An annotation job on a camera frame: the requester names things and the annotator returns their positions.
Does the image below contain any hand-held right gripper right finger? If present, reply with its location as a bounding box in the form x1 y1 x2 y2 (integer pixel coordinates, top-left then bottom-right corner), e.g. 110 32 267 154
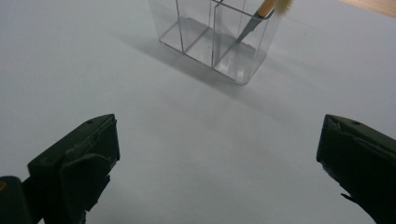
316 114 396 224

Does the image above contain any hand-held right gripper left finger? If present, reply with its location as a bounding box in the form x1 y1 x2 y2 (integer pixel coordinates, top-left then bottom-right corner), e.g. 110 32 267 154
27 113 121 224

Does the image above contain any clear acrylic organizer box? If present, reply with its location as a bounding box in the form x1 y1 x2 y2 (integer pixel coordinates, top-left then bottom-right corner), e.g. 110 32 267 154
148 0 282 86

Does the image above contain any white board table cover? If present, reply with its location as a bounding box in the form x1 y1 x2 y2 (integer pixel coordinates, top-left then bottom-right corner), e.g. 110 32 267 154
0 0 396 224

